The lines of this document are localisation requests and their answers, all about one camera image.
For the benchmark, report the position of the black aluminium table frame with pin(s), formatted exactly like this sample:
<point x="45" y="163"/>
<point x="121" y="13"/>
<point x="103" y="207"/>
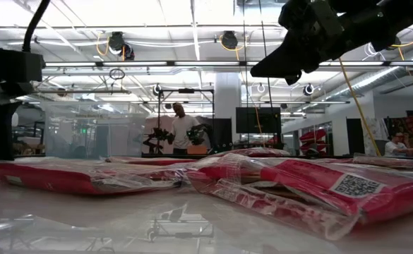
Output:
<point x="178" y="155"/>

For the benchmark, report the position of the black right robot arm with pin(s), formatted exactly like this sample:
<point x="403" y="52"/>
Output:
<point x="386" y="17"/>

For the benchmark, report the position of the colourful patterned wall hanging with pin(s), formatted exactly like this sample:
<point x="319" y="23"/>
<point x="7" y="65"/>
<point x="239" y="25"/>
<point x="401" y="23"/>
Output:
<point x="407" y="128"/>

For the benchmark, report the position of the black background robot arm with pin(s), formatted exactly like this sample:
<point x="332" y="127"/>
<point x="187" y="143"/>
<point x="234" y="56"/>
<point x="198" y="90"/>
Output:
<point x="197" y="134"/>
<point x="156" y="135"/>

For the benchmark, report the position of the clear plastic storage bin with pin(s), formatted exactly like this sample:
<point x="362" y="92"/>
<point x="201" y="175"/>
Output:
<point x="93" y="130"/>

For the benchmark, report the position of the orange box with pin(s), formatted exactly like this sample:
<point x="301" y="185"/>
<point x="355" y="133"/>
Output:
<point x="196" y="150"/>

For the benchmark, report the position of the red angular background object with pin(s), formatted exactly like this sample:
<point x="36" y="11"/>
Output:
<point x="313" y="139"/>

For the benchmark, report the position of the white patterned cloth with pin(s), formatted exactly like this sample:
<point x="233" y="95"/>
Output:
<point x="375" y="128"/>

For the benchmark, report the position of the silver ventilation duct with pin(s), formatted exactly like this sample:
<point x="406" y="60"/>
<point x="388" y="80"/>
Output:
<point x="368" y="81"/>

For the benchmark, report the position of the long ceiling light bar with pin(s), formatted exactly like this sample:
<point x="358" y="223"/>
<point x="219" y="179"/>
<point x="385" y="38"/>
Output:
<point x="139" y="63"/>

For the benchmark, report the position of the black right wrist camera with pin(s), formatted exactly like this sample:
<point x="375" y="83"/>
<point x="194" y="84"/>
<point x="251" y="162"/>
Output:
<point x="305" y="17"/>

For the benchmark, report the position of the black background station frame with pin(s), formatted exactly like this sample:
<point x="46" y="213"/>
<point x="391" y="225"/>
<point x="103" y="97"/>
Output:
<point x="186" y="91"/>

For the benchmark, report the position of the person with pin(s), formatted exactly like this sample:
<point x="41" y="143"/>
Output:
<point x="396" y="146"/>
<point x="183" y="130"/>

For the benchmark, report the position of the black flat monitor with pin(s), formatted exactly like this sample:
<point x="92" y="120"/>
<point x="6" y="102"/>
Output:
<point x="259" y="120"/>

